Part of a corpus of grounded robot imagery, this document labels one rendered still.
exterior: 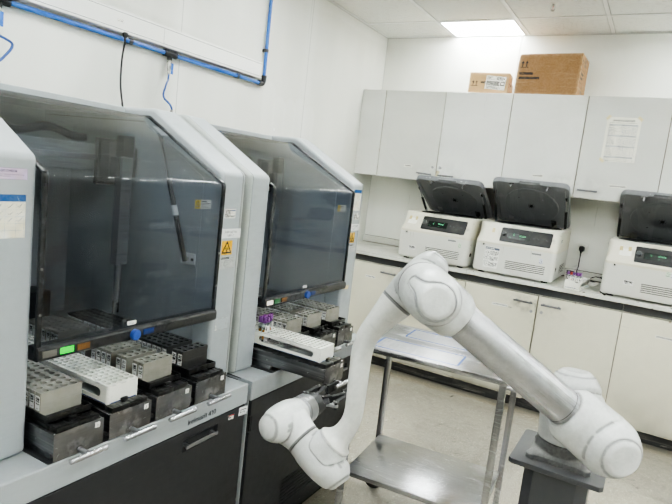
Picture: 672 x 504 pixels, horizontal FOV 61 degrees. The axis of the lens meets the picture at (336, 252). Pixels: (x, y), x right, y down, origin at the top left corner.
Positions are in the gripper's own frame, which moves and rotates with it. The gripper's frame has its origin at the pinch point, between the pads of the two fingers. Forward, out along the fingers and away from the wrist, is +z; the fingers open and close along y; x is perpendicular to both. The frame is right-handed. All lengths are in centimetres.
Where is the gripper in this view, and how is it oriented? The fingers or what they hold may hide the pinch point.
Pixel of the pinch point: (340, 389)
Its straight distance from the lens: 199.3
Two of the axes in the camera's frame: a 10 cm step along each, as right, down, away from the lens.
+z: 5.0, -0.6, 8.6
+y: -8.6, -1.6, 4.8
